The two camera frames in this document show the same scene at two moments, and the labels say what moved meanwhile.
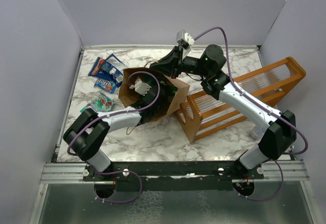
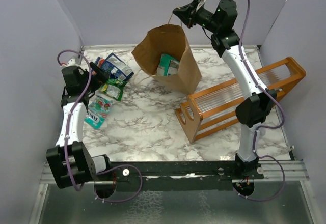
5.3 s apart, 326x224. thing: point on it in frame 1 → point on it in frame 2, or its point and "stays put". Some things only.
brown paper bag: [166, 106] → [169, 39]
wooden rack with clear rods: [204, 114] stays put
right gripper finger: [168, 64] → [184, 12]
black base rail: [173, 175] stays put
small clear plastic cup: [257, 132] stays put
